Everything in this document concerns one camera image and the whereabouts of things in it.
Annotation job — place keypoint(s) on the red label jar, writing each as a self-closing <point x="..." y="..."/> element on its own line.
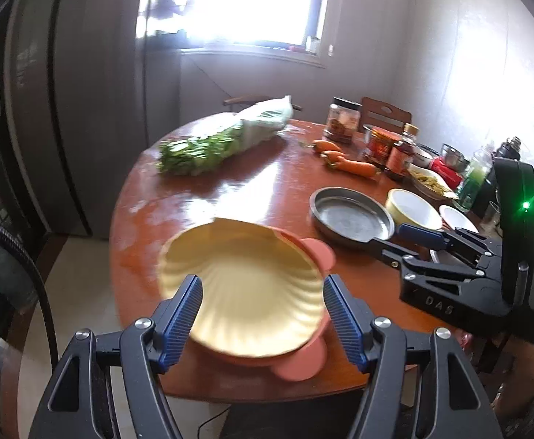
<point x="381" y="146"/>

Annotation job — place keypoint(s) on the clear jar with black lid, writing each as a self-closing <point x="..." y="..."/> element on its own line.
<point x="342" y="121"/>

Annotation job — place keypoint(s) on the patterned white bowl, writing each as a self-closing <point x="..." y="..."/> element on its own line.
<point x="424" y="156"/>

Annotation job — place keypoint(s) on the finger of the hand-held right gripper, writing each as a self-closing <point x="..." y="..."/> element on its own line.
<point x="420" y="236"/>
<point x="388" y="251"/>

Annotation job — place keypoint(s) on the black thermos flask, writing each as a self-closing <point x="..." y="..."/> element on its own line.
<point x="509" y="148"/>

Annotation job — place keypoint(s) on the window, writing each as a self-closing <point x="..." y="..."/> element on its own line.
<point x="248" y="0"/>

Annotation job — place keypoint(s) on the yellow shell-shaped plate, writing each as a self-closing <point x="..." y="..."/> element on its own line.
<point x="248" y="283"/>

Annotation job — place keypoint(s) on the yellow-rimmed white bowl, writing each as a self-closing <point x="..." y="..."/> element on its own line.
<point x="413" y="210"/>

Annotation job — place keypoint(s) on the dark red sauce jar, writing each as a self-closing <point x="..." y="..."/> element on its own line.
<point x="399" y="161"/>

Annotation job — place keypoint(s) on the carrot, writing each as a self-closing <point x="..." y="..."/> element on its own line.
<point x="326" y="145"/>
<point x="353" y="167"/>
<point x="336" y="156"/>

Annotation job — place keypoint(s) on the leafy greens in plastic bag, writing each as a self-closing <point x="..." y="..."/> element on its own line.
<point x="230" y="141"/>

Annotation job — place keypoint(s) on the round metal pan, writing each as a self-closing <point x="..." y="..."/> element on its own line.
<point x="349" y="215"/>

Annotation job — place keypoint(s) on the sauce bottle with yellow cap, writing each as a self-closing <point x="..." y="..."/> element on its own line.
<point x="411" y="131"/>

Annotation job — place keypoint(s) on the grey refrigerator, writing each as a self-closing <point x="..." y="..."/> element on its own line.
<point x="88" y="100"/>

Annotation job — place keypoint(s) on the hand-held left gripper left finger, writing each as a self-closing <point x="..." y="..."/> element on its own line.
<point x="182" y="315"/>

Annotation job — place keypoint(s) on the red packet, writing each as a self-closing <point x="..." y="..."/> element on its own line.
<point x="447" y="174"/>

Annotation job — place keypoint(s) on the metal bowl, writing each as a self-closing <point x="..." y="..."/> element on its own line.
<point x="454" y="155"/>

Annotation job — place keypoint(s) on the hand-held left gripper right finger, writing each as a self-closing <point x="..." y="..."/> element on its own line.
<point x="344" y="324"/>

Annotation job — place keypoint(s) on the white plate of cooked food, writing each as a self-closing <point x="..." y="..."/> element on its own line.
<point x="431" y="184"/>

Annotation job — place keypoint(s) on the green liquid plastic bottle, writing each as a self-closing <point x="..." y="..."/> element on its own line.
<point x="475" y="178"/>

